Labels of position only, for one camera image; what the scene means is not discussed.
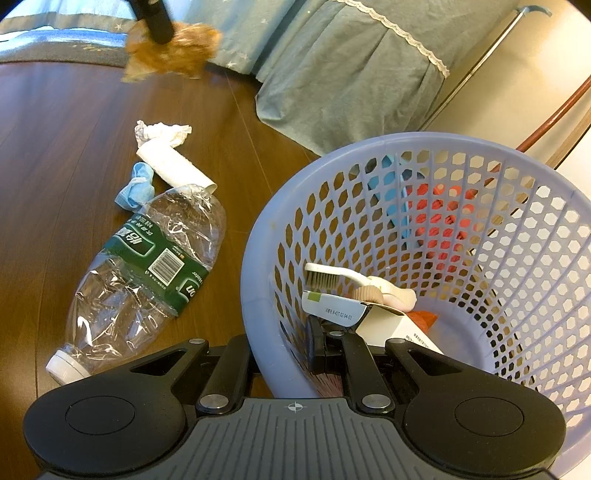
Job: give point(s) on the blue and grey rug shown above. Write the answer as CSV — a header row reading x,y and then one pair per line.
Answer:
x,y
69,53

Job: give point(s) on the blue face mask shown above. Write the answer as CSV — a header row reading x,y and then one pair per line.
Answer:
x,y
138,191

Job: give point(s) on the teal star curtain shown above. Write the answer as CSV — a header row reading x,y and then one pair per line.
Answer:
x,y
258,37

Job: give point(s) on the white paper roll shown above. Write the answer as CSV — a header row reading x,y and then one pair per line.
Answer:
x,y
175,166

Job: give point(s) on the brown paper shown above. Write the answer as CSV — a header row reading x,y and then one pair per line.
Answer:
x,y
184,55

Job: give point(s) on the white brush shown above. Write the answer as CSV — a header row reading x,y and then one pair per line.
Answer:
x,y
341,274

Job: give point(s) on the orange wrapper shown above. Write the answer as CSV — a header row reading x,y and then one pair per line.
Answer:
x,y
422,318

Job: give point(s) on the light blue sheer curtain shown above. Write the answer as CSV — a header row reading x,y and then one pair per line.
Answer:
x,y
55,14

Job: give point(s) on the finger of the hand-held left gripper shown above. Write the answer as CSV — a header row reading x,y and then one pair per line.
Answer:
x,y
157,23

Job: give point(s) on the purple plastic mesh basket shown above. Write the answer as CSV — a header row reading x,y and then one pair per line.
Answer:
x,y
258,277

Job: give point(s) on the crushed clear plastic bottle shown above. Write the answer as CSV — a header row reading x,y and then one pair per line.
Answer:
x,y
138,277

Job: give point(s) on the white carton box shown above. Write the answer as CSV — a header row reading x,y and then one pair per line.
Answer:
x,y
392,327

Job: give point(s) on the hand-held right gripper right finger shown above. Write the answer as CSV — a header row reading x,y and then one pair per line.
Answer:
x,y
316,344

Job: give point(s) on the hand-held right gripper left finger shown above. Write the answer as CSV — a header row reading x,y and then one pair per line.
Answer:
x,y
231,364

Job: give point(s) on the red broom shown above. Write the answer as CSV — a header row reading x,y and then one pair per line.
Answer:
x,y
437,232

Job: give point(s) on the white tissue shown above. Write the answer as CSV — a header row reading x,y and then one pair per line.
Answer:
x,y
161,134

